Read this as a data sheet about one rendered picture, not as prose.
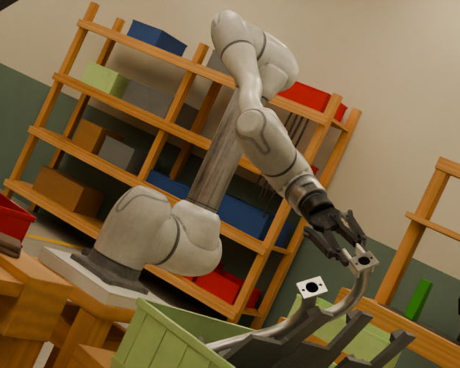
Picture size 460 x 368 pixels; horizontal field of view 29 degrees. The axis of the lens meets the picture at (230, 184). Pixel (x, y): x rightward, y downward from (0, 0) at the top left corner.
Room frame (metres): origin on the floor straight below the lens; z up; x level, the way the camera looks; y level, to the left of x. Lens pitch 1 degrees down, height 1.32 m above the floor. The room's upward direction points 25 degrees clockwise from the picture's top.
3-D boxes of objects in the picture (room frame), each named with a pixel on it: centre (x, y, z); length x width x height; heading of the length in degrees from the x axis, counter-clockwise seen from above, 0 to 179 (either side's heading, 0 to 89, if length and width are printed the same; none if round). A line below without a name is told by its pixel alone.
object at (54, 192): (8.14, 0.64, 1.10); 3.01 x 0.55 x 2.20; 57
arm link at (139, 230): (2.49, 0.19, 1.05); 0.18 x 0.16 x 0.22; 131
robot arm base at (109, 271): (2.50, 0.22, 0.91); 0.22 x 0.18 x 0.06; 51
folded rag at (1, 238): (2.12, 0.43, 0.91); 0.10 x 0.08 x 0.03; 13
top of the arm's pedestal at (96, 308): (2.49, 0.20, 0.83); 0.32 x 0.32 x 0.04; 54
